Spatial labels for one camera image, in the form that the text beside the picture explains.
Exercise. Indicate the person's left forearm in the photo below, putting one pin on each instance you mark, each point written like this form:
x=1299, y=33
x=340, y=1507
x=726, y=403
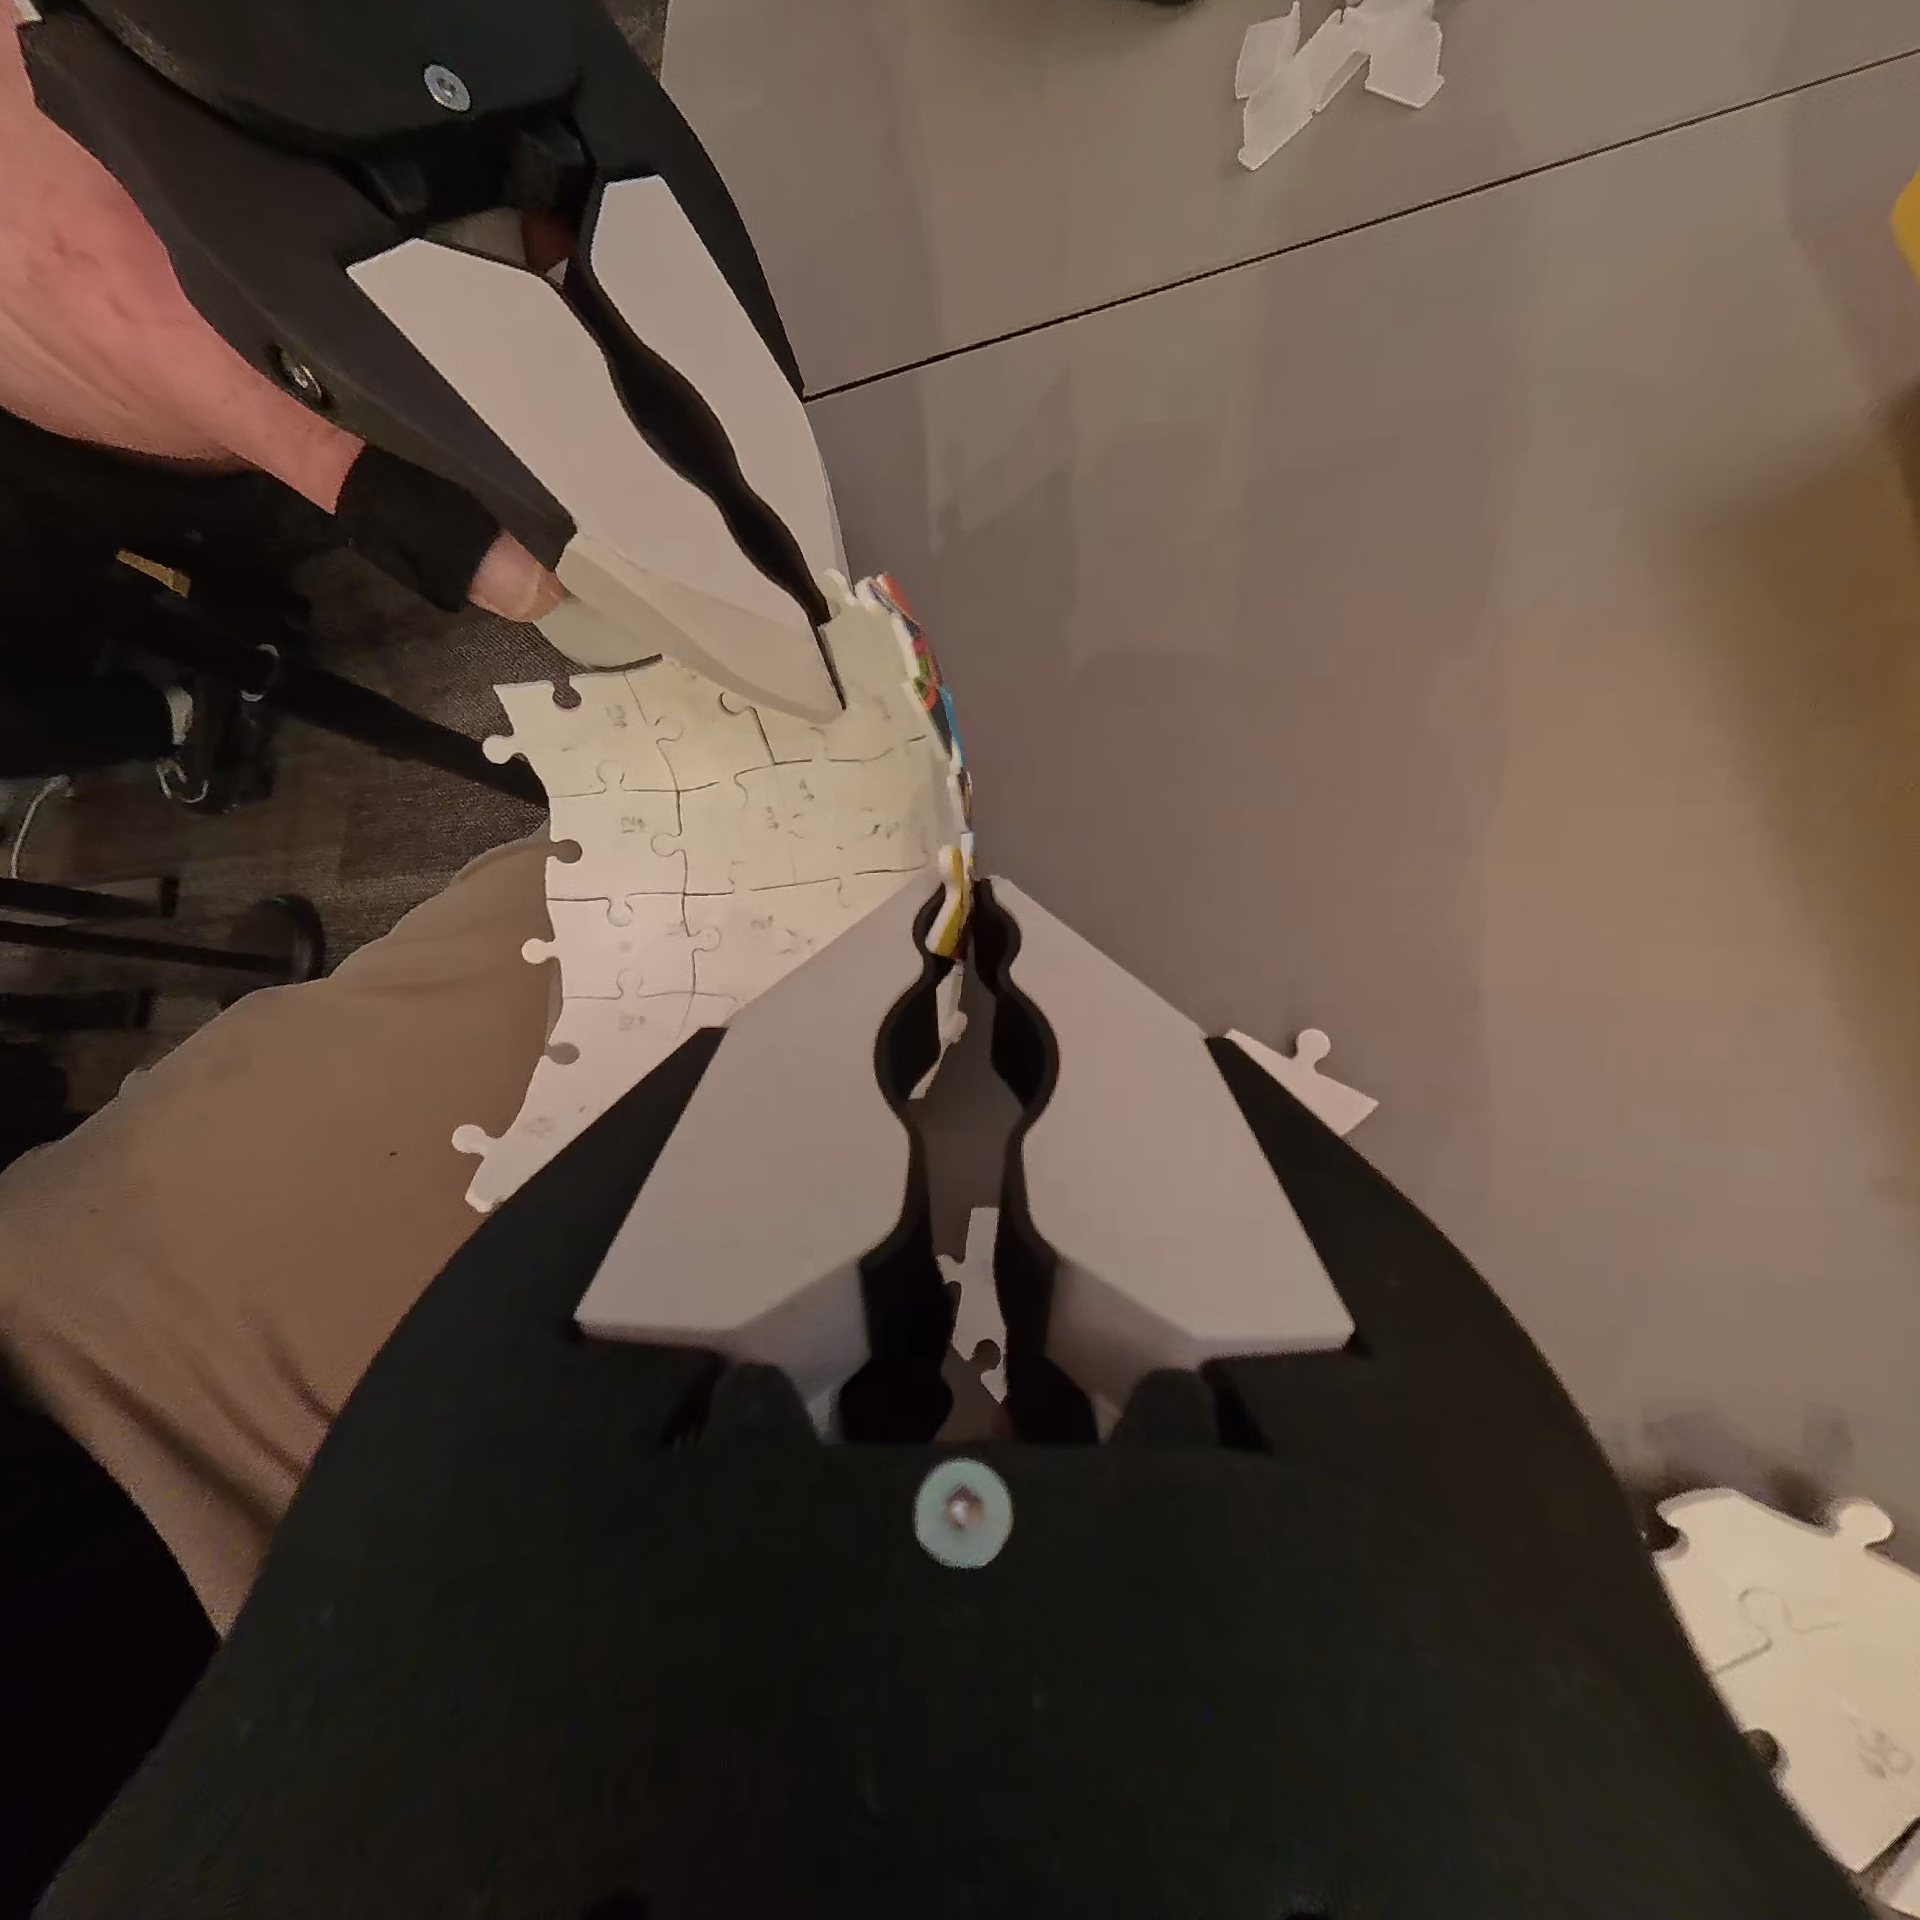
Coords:
x=90, y=481

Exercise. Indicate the white puzzle pieces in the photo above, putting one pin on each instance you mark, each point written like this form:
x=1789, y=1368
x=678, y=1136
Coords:
x=1800, y=1651

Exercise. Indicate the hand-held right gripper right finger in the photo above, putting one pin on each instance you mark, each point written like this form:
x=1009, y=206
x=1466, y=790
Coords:
x=1171, y=1184

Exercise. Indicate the person's left hand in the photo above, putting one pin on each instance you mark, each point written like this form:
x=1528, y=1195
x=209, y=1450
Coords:
x=118, y=299

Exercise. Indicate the person's tan trouser leg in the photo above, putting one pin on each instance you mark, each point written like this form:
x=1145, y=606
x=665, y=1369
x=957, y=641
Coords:
x=224, y=1200

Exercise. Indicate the partly built white puzzle ball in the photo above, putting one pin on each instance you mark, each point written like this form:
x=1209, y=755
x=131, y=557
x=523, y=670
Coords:
x=675, y=901

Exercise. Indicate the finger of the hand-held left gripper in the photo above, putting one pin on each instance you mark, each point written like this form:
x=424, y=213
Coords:
x=523, y=390
x=705, y=346

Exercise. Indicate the pile of clear plastic caps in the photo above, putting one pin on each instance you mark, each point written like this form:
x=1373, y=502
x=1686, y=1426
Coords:
x=1336, y=66

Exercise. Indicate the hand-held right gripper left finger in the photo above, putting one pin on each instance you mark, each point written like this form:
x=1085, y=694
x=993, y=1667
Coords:
x=749, y=1184

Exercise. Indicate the wooden-edged white table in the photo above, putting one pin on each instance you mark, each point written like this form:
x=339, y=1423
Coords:
x=1049, y=182

